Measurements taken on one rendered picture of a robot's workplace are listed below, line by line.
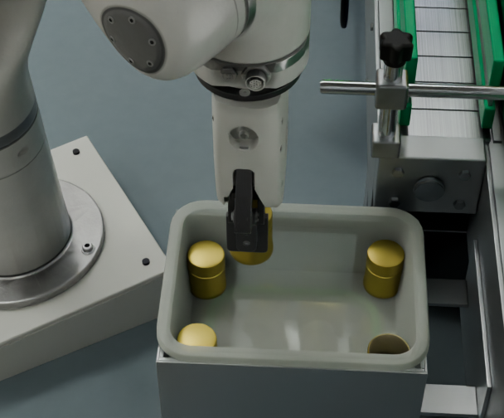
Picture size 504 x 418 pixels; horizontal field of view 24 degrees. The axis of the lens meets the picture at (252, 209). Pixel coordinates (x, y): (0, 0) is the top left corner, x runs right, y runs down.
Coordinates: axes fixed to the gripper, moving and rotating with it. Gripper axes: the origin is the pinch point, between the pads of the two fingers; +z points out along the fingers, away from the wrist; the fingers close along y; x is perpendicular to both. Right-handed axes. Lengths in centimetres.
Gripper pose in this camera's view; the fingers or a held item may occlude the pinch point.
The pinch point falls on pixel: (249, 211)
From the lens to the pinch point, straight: 94.9
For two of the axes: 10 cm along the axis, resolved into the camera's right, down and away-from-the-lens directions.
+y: 0.7, -7.3, 6.8
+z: 0.0, 6.9, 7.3
